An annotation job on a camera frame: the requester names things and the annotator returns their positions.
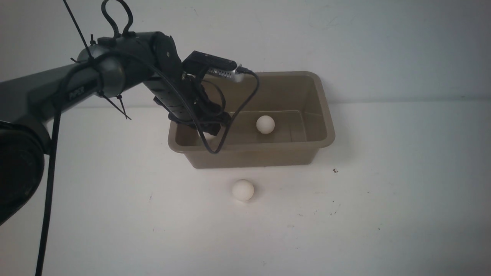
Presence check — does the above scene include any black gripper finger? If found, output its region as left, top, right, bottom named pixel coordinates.
left=180, top=121, right=221, bottom=136

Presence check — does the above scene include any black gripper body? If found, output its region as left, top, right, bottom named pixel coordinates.
left=144, top=76, right=232, bottom=129

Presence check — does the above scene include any white ping-pong ball with mark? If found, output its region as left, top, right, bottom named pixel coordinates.
left=256, top=115, right=275, bottom=135

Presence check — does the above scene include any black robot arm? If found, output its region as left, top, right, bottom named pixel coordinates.
left=1, top=32, right=230, bottom=223

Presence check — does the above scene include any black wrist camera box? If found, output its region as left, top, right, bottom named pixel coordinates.
left=182, top=51, right=251, bottom=83

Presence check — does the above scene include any black camera cable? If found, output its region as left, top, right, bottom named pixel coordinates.
left=35, top=0, right=260, bottom=276

